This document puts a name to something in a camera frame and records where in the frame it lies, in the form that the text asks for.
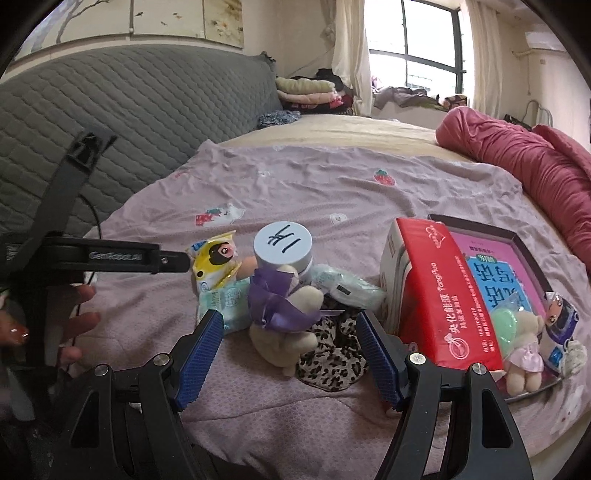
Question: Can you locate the clothes pile on windowsill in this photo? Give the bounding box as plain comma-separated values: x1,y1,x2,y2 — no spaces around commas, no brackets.
372,85,467,112

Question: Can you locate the beige teddy bear purple ribbon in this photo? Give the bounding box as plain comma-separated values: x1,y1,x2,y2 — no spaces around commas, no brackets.
247,263,324,377

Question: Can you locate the pink printed box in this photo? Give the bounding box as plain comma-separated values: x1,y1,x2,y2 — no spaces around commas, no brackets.
427,213,583,400

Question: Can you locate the dark clothes pile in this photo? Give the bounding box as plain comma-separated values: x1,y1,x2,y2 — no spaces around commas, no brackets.
316,68,356,116

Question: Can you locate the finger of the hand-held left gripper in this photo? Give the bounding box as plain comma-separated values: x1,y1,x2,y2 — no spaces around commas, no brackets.
157,249,192,274

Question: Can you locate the green-haired doll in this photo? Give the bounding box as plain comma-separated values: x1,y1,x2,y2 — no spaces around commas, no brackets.
489,307,546,395

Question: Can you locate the grey quilted headboard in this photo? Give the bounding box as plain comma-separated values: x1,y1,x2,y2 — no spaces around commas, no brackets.
0,44,284,236

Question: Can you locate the blue patterned cloth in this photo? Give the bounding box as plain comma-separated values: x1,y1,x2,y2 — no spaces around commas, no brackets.
257,111,303,130

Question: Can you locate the cream curtain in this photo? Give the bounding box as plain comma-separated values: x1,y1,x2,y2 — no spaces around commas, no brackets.
459,0,502,116
330,0,375,116

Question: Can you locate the person's left hand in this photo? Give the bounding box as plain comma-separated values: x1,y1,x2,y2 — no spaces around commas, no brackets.
0,284,102,377

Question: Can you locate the window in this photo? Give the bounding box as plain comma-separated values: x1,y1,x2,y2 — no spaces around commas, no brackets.
367,0,465,95

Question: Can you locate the white tissue packet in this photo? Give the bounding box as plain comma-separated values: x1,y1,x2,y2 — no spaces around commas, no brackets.
309,263,386,310

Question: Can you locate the pink folded blanket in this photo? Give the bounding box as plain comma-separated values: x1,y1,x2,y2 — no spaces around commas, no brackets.
281,91,342,110

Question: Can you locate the red tissue pack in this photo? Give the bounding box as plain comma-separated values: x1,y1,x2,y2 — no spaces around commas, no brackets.
379,218,504,372

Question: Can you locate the metal rack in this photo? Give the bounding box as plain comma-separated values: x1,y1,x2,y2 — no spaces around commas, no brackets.
526,99,555,127

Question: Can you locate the tree wall painting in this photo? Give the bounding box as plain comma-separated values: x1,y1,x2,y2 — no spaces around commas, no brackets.
14,0,245,61

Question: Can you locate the leopard print cloth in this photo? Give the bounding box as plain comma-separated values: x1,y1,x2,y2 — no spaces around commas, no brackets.
295,307,370,393

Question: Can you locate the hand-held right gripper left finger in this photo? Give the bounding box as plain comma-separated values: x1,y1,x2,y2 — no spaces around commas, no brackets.
58,309,250,480

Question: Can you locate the red quilt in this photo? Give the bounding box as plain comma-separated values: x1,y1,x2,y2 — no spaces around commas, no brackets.
435,106,591,278

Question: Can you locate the white air conditioner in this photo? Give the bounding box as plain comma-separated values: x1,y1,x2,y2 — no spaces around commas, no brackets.
524,30,564,51

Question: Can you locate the beige bed sheet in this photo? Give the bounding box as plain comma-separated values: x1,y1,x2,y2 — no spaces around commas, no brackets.
217,113,481,162

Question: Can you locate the yellow cartoon snack packet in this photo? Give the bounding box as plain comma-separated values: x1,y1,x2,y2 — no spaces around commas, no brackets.
186,230,243,298

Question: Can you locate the teal wipes packet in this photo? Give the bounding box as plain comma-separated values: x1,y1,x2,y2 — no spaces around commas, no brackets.
196,281,252,333

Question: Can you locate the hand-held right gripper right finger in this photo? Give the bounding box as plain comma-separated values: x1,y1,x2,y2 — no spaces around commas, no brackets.
355,309,532,480

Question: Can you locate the blue cartoon snack packet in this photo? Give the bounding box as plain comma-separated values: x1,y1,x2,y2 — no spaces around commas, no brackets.
540,291,580,374

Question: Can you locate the beige folded blanket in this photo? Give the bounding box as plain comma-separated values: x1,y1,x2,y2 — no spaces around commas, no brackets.
276,76,335,96

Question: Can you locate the purple printed bedsheet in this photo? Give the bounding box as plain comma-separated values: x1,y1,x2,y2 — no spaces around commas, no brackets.
69,138,591,472

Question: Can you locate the white jar with grey lid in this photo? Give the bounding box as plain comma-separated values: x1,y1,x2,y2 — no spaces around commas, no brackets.
253,222,315,284

